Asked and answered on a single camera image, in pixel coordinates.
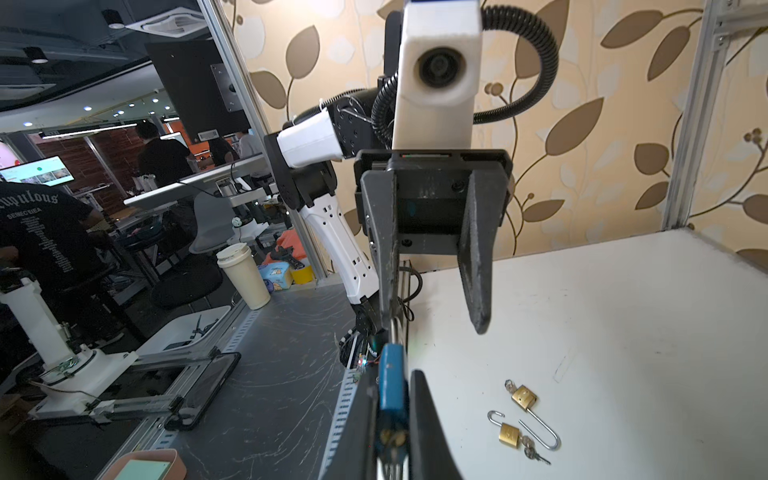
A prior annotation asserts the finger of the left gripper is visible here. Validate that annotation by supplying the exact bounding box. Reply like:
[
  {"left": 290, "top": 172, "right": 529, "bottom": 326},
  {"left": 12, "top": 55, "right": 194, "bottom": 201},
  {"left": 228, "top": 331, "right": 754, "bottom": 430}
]
[
  {"left": 361, "top": 170, "right": 401, "bottom": 342},
  {"left": 457, "top": 167, "right": 508, "bottom": 335}
]

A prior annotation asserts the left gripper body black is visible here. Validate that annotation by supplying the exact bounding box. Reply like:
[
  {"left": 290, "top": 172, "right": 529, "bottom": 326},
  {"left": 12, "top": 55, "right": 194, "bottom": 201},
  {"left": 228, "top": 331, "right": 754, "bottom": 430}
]
[{"left": 354, "top": 149, "right": 512, "bottom": 255}]

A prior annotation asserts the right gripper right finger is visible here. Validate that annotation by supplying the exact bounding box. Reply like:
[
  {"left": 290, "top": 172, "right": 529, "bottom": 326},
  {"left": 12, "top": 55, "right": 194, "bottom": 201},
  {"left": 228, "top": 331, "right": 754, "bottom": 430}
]
[{"left": 409, "top": 370, "right": 462, "bottom": 480}]

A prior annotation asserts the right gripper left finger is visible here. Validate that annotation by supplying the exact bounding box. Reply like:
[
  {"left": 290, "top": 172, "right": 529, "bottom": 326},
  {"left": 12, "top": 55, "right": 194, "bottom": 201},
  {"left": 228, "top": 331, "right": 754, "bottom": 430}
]
[{"left": 320, "top": 366, "right": 379, "bottom": 479}]

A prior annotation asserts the brass padlock with keys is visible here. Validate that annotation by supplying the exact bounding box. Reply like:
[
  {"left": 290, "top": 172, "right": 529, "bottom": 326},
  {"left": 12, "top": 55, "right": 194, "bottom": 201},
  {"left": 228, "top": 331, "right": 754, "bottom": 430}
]
[{"left": 487, "top": 410, "right": 551, "bottom": 465}]

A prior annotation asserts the blue padlock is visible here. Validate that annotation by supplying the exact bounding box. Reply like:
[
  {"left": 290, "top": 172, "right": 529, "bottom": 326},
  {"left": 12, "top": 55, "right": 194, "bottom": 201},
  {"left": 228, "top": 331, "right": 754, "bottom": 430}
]
[{"left": 374, "top": 317, "right": 412, "bottom": 480}]

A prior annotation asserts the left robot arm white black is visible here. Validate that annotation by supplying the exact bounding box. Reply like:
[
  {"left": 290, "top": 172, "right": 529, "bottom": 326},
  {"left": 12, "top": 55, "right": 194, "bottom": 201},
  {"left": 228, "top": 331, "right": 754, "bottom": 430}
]
[{"left": 264, "top": 1, "right": 559, "bottom": 336}]

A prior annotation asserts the long-shackle brass padlock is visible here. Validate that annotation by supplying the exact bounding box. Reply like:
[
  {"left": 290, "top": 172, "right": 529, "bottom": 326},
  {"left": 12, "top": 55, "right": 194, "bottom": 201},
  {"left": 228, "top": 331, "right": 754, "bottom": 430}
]
[{"left": 504, "top": 379, "right": 562, "bottom": 451}]

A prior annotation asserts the paper coffee cup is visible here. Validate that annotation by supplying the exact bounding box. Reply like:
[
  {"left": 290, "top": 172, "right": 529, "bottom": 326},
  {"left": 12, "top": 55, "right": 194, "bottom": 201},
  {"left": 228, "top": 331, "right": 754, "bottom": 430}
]
[{"left": 216, "top": 243, "right": 271, "bottom": 310}]

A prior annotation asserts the smartphone with pink case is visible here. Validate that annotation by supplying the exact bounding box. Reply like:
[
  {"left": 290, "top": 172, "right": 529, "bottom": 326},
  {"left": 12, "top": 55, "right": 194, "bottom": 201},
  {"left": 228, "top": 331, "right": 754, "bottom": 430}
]
[{"left": 99, "top": 449, "right": 187, "bottom": 480}]

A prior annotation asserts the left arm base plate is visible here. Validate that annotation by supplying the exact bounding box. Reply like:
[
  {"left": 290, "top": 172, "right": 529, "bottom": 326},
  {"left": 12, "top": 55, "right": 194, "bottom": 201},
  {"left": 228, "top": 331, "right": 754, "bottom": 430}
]
[{"left": 338, "top": 298, "right": 384, "bottom": 368}]

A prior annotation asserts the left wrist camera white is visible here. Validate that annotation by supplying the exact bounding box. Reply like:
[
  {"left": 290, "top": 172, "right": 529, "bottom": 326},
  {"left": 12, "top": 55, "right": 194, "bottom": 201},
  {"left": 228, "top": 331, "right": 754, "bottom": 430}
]
[{"left": 392, "top": 1, "right": 482, "bottom": 150}]

